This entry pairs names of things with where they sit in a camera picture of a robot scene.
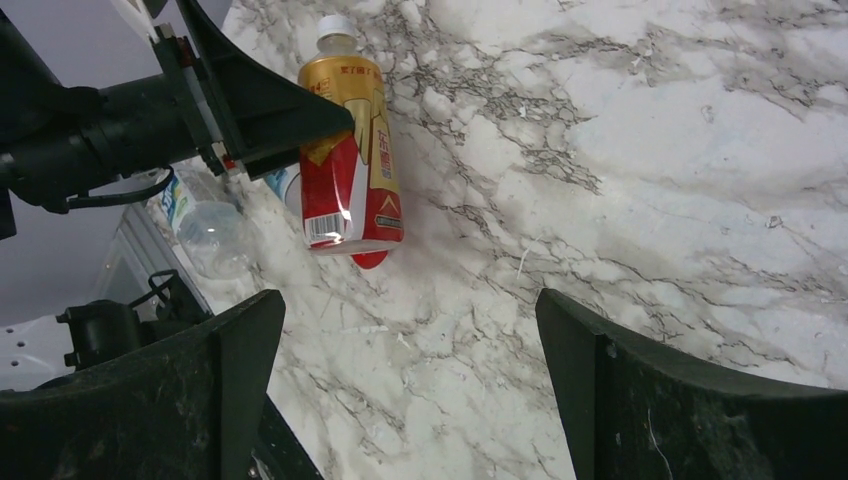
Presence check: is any small blue label bottle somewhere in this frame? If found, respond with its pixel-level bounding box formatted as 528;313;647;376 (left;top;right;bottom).
161;166;258;280

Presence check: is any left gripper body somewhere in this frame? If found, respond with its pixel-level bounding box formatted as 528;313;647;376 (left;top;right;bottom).
1;26;226;212

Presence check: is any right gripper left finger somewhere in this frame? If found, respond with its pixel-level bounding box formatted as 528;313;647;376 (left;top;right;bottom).
1;290;285;479

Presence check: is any red gold drink can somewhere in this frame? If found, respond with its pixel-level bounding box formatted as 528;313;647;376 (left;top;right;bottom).
298;15;404;270

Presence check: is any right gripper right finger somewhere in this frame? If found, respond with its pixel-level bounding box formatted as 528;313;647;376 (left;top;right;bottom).
535;289;847;479

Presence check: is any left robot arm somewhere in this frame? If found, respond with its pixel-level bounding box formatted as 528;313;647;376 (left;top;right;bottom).
1;1;354;238

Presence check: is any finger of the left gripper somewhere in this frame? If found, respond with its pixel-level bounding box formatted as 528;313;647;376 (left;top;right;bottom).
177;1;354;179

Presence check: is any small red label bottle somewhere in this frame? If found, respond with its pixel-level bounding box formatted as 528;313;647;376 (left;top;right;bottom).
264;164;302;217

